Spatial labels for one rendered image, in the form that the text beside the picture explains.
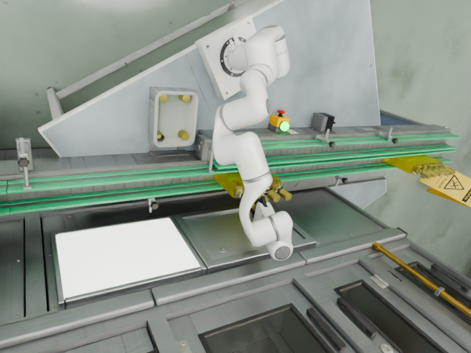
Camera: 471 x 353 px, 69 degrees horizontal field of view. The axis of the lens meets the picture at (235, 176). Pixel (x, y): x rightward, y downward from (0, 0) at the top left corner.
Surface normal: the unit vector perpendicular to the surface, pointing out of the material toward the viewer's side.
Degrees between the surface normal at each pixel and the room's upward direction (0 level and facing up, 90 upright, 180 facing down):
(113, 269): 90
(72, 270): 90
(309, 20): 0
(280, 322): 90
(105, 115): 0
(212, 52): 5
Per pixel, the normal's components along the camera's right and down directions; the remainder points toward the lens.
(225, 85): 0.50, 0.34
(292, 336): 0.14, -0.90
